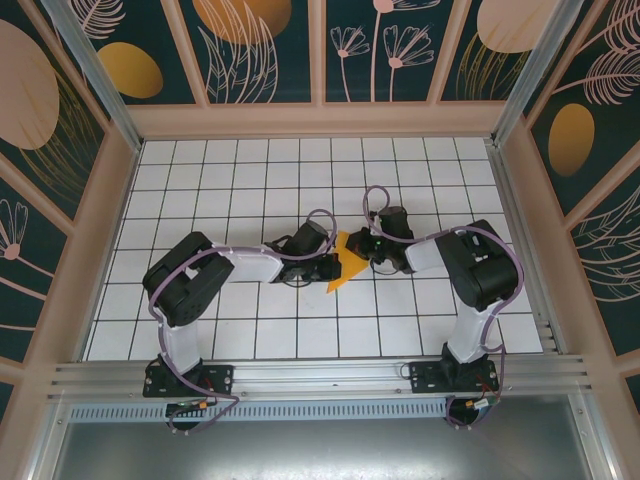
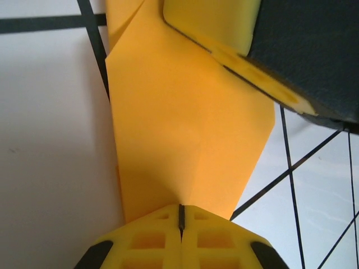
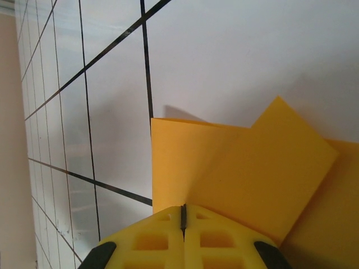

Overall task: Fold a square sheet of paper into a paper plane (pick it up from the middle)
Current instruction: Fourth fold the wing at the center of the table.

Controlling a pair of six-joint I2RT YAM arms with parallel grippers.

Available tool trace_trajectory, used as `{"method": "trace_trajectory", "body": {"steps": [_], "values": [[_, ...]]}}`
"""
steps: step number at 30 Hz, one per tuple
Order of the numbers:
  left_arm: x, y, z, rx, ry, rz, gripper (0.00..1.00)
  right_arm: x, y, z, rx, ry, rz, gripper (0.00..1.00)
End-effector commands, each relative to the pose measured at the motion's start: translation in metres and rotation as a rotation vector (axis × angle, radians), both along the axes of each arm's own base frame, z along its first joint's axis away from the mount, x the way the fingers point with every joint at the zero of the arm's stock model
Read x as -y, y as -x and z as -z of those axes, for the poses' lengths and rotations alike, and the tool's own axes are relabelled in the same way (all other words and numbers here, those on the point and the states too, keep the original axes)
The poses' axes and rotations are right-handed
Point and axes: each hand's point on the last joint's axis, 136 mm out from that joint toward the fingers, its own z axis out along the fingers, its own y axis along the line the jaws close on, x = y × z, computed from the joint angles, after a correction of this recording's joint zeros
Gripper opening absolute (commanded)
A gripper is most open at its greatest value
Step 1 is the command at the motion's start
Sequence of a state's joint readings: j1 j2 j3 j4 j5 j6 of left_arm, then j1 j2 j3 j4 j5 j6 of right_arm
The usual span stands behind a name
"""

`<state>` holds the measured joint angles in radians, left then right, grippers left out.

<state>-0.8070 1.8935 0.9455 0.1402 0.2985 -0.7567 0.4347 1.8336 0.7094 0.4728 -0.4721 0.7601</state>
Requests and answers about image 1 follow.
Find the grey metal panel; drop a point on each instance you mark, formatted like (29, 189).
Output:
(320, 450)

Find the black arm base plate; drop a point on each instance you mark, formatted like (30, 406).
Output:
(220, 377)
(422, 377)

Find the controller board with yellow connector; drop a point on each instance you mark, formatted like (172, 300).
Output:
(480, 403)
(202, 403)

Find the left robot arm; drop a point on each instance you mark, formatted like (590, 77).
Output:
(250, 262)

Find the aluminium corner post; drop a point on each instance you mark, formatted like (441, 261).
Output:
(98, 75)
(531, 75)

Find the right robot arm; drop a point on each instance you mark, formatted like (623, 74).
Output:
(422, 255)

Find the yellow paper sheet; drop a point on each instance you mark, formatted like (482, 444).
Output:
(352, 270)

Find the aluminium side rail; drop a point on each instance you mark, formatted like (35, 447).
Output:
(509, 200)

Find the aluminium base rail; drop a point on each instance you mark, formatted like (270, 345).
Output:
(320, 375)

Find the aluminium frame leg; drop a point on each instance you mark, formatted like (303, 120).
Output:
(592, 440)
(50, 440)

